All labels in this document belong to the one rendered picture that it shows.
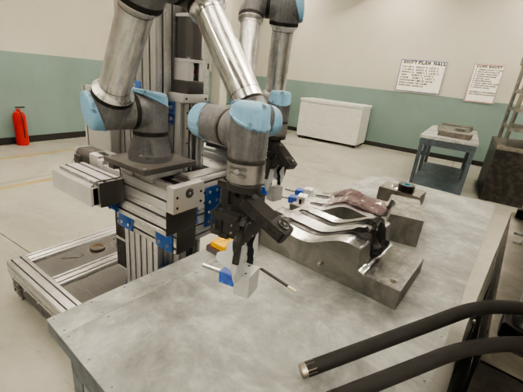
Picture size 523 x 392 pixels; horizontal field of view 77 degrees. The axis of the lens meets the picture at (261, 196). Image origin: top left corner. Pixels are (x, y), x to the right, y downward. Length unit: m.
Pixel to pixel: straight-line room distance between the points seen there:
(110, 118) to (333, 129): 7.02
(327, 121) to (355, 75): 1.38
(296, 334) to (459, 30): 7.87
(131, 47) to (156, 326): 0.67
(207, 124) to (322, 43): 8.36
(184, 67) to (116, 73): 0.42
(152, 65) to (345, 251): 0.95
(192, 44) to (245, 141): 0.82
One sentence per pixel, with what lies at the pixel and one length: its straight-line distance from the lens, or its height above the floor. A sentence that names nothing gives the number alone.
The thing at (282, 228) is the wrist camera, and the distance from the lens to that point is 0.62.
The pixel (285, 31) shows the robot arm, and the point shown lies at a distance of 1.43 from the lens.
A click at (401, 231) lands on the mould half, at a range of 1.35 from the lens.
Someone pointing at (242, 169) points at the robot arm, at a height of 1.18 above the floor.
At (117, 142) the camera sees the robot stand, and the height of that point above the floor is 1.01.
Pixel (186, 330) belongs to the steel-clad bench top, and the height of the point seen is 0.80.
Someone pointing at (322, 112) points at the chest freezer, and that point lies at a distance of 7.92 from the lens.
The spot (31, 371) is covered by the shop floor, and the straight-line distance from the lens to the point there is 1.97.
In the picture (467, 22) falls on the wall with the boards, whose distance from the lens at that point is 8.36.
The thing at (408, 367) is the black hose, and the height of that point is 0.86.
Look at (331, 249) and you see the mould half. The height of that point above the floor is 0.90.
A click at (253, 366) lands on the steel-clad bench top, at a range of 0.74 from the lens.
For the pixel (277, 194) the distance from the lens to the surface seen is 1.24.
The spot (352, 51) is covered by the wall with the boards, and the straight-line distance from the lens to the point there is 8.68.
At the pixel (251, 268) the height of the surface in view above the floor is 0.96.
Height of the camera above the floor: 1.35
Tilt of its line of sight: 20 degrees down
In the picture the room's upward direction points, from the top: 6 degrees clockwise
